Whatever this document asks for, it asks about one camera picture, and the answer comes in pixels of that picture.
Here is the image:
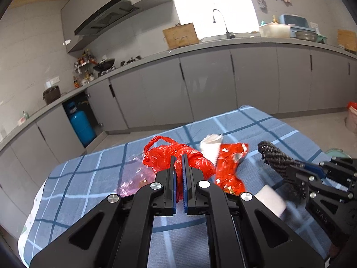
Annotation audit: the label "black range hood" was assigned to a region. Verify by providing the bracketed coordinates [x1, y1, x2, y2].
[74, 0, 140, 36]

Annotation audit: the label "black foam net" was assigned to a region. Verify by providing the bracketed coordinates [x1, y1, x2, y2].
[257, 141, 307, 201]

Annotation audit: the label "metal basin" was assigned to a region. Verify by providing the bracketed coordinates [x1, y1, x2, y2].
[294, 30, 319, 41]

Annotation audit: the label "mint green basin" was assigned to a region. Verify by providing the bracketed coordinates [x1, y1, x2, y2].
[325, 148, 353, 161]

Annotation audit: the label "grey lower cabinets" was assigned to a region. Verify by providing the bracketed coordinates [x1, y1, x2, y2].
[0, 42, 357, 229]

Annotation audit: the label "blue plaid tablecloth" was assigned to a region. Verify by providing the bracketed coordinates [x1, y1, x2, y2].
[18, 105, 336, 268]

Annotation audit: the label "red plastic bag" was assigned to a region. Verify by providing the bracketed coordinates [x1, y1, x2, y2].
[142, 136, 217, 203]

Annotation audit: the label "white plastic tub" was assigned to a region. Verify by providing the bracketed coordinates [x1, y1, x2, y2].
[258, 23, 291, 38]

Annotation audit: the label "small wooden cutting board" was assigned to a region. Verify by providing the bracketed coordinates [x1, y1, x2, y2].
[336, 29, 357, 52]

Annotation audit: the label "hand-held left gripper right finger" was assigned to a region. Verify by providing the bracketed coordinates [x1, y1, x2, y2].
[182, 155, 325, 268]

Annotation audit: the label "gas stove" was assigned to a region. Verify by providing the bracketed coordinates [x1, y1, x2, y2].
[98, 55, 143, 76]

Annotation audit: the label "dark cooking pot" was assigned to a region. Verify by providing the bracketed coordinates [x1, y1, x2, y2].
[42, 85, 61, 105]

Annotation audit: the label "clear pinkish plastic bag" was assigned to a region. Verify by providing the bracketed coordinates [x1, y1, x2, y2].
[116, 156, 157, 196]

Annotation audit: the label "white foam block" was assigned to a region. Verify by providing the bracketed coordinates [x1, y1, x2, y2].
[255, 184, 288, 219]

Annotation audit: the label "white tissue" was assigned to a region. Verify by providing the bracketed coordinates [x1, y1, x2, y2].
[199, 134, 224, 163]

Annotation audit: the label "cardboard box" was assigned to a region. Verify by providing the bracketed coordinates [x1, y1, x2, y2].
[162, 23, 200, 49]

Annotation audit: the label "blue dish rack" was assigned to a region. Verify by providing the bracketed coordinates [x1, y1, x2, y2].
[278, 14, 319, 38]

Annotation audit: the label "dark kitchen faucet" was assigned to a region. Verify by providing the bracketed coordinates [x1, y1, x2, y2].
[212, 8, 236, 40]

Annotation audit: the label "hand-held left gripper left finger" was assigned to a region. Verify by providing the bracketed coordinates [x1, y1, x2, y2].
[29, 156, 177, 268]

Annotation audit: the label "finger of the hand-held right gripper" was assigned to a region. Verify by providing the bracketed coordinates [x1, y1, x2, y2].
[289, 164, 317, 201]
[295, 156, 357, 194]

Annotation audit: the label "red foil wrapper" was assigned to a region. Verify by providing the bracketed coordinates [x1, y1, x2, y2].
[214, 142, 249, 196]

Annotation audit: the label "spice rack with bottles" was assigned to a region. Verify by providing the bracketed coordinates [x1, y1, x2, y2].
[73, 49, 98, 87]

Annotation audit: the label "small blue gas cylinder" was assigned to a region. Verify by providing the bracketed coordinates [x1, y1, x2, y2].
[69, 103, 97, 147]

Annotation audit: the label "window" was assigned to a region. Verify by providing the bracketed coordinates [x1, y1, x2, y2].
[158, 0, 259, 39]

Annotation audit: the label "black wok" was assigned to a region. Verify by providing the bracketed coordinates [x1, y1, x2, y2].
[93, 58, 116, 72]

